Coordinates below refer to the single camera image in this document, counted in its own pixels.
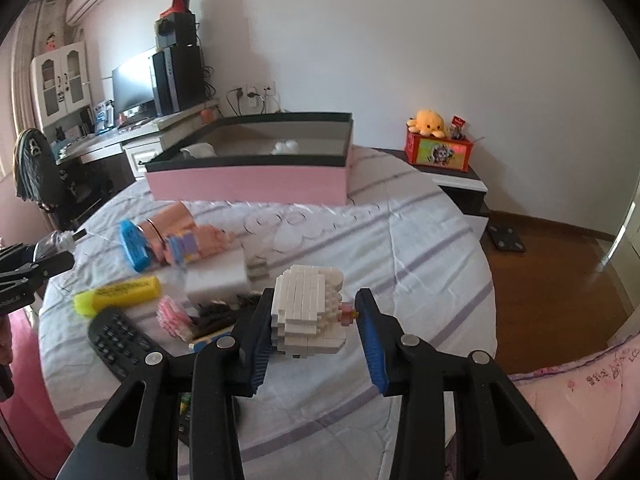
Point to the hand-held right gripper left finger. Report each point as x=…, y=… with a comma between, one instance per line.
x=260, y=350

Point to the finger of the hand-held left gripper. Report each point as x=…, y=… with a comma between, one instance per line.
x=20, y=252
x=47, y=265

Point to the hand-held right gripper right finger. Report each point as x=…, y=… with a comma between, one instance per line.
x=372, y=355

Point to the clear plastic item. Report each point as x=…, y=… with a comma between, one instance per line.
x=60, y=241

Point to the blue case yellow end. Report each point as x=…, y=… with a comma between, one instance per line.
x=210, y=342

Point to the white building block figure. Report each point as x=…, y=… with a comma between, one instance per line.
x=305, y=300

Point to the yellow highlighter pen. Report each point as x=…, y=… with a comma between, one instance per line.
x=120, y=292

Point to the pink box dark rim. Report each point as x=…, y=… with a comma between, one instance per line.
x=250, y=182

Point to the dark hair accessory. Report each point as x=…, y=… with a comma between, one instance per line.
x=220, y=312

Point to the black office chair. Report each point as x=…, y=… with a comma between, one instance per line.
x=75, y=205

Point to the white rectangular block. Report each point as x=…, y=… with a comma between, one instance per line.
x=215, y=277

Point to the blue ribbed plastic block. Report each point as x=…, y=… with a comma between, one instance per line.
x=132, y=245

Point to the dark printed jacket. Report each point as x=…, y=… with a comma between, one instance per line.
x=37, y=165

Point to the black remote control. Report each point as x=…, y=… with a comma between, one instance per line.
x=117, y=340

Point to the deep pink cloth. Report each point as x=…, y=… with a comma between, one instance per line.
x=22, y=410

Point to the round bed striped sheet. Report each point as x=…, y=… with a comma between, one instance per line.
x=400, y=240

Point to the pink building block figure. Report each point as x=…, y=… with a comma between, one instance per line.
x=210, y=237

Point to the pink plastic cup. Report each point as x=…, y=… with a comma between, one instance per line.
x=175, y=220

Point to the white computer desk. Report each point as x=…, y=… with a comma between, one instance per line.
x=145, y=147

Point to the blue white carton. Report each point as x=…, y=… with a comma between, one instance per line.
x=102, y=116

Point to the white glass door cabinet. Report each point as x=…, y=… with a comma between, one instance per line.
x=60, y=85

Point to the black floor scale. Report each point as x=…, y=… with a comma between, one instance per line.
x=507, y=237

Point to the white dark-topped nightstand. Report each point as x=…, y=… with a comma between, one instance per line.
x=460, y=185

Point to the black computer monitor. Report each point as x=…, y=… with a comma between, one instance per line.
x=132, y=82

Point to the small white figurine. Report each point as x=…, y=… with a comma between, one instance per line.
x=285, y=147

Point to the red printed storage box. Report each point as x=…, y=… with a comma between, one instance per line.
x=440, y=152

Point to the light pink quilt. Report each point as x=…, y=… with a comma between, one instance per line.
x=590, y=400

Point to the black computer tower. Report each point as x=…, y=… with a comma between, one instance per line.
x=180, y=80

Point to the yellow octopus plush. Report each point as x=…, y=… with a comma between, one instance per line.
x=427, y=122

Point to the small red figurine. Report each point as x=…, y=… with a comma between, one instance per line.
x=457, y=127

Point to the black speaker stack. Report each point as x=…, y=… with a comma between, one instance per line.
x=175, y=30

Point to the red pointed box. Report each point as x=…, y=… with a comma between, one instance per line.
x=176, y=2

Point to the white wall outlets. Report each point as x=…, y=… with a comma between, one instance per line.
x=255, y=91

